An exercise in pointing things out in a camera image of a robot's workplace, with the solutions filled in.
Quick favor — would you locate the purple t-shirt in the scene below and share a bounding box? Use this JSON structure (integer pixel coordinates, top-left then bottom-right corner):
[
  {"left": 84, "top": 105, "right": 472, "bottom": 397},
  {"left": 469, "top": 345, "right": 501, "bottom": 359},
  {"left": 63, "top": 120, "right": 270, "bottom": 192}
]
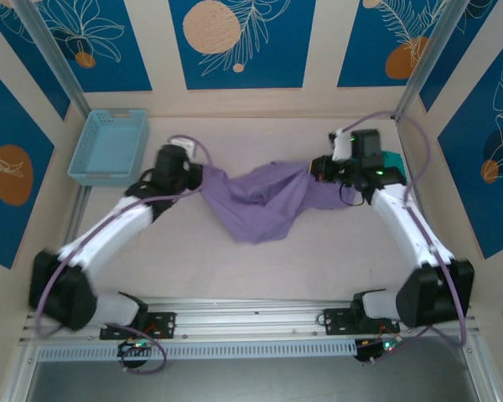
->
[{"left": 200, "top": 158, "right": 364, "bottom": 246}]

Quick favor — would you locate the folded teal t-shirt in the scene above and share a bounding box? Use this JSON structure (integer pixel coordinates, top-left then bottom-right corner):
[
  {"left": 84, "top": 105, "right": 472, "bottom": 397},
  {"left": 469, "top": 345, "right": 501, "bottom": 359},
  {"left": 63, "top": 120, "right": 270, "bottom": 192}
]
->
[{"left": 380, "top": 149, "right": 407, "bottom": 183}]

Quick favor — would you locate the light blue plastic basket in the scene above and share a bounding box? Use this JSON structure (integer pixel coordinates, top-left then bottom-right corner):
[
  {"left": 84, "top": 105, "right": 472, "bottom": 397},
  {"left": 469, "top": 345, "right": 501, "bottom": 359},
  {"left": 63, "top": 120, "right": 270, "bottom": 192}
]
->
[{"left": 67, "top": 109, "right": 150, "bottom": 188}]

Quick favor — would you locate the small controller circuit board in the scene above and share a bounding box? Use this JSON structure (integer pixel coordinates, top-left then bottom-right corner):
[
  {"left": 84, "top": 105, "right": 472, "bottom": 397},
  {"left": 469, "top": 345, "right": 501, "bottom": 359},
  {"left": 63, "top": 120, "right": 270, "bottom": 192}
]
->
[
  {"left": 354, "top": 337, "right": 403, "bottom": 362},
  {"left": 117, "top": 339, "right": 157, "bottom": 358}
]

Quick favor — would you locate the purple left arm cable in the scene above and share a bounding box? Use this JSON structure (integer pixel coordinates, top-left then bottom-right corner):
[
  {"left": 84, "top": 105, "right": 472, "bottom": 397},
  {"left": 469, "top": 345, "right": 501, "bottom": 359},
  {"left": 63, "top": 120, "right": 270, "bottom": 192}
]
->
[{"left": 34, "top": 133, "right": 214, "bottom": 374}]

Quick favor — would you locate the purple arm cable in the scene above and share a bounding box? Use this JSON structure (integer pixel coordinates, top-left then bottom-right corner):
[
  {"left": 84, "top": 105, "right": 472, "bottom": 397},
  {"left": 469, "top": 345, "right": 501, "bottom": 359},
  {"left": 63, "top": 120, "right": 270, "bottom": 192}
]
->
[
  {"left": 34, "top": 133, "right": 214, "bottom": 374},
  {"left": 339, "top": 109, "right": 469, "bottom": 365}
]

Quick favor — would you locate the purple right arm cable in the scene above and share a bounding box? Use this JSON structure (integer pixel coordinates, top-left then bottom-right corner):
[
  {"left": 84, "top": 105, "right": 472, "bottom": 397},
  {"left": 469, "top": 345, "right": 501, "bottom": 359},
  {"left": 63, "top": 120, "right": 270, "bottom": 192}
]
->
[{"left": 339, "top": 109, "right": 469, "bottom": 365}]

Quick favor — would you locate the aluminium frame post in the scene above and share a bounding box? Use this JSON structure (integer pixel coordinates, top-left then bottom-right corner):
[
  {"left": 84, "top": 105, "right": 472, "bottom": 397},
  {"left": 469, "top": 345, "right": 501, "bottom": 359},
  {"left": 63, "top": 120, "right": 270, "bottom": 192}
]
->
[
  {"left": 393, "top": 0, "right": 474, "bottom": 122},
  {"left": 12, "top": 0, "right": 89, "bottom": 118}
]

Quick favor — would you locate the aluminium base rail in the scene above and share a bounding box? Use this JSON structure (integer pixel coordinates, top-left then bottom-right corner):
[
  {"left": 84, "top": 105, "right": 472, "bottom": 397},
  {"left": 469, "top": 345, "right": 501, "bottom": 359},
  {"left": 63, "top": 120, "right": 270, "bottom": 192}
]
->
[{"left": 18, "top": 297, "right": 483, "bottom": 344}]

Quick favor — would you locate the grey slotted cable duct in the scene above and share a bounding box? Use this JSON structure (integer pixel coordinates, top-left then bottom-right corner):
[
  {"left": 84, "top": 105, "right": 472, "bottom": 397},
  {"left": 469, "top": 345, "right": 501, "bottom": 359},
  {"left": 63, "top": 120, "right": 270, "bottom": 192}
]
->
[{"left": 36, "top": 338, "right": 358, "bottom": 362}]

